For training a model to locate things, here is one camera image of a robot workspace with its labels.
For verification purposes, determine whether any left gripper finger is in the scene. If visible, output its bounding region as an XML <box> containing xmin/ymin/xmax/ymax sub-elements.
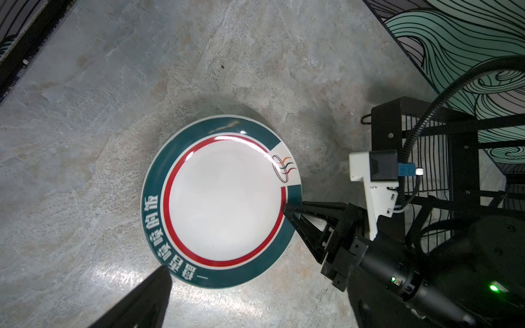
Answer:
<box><xmin>91</xmin><ymin>266</ymin><xmax>172</xmax><ymax>327</ymax></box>

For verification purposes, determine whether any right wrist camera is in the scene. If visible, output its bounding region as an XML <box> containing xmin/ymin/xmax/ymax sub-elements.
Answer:
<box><xmin>349</xmin><ymin>150</ymin><xmax>425</xmax><ymax>240</ymax></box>

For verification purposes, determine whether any green-rimmed white plate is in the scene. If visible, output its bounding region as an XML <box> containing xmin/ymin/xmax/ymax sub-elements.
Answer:
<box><xmin>141</xmin><ymin>115</ymin><xmax>302</xmax><ymax>289</ymax></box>

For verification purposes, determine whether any black wire dish rack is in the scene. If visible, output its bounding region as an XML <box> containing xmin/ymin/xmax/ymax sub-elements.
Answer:
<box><xmin>380</xmin><ymin>108</ymin><xmax>524</xmax><ymax>253</ymax></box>

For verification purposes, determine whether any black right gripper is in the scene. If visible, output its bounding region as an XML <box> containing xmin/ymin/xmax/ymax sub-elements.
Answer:
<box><xmin>283</xmin><ymin>202</ymin><xmax>524</xmax><ymax>327</ymax></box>

